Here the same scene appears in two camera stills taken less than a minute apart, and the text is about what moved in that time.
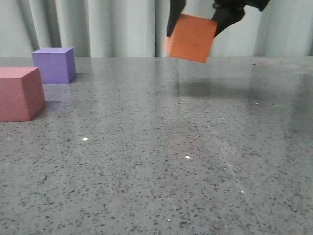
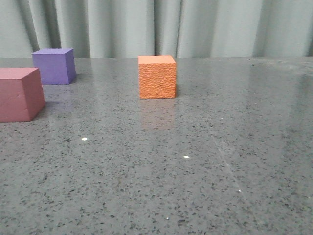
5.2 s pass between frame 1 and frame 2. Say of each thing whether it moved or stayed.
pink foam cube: stayed
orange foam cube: moved
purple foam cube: stayed
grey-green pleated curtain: stayed
